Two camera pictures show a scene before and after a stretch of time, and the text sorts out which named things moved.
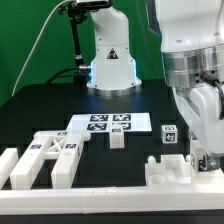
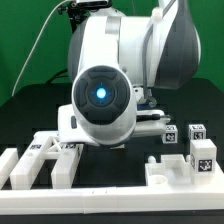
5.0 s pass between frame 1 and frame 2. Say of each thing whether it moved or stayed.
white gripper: moved
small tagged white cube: stayed
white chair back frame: stayed
